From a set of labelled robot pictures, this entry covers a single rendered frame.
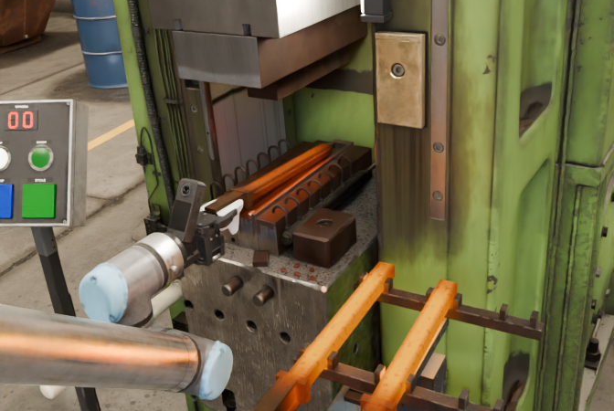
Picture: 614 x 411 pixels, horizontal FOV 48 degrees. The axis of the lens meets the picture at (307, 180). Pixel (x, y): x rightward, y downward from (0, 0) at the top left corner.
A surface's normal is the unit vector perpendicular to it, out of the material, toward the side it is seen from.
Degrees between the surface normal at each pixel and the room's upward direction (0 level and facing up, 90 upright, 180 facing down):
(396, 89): 90
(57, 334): 64
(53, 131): 60
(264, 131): 90
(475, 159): 90
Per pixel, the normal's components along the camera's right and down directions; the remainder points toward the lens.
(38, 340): 0.92, -0.19
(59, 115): -0.14, -0.08
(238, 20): -0.53, 0.39
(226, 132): 0.85, 0.17
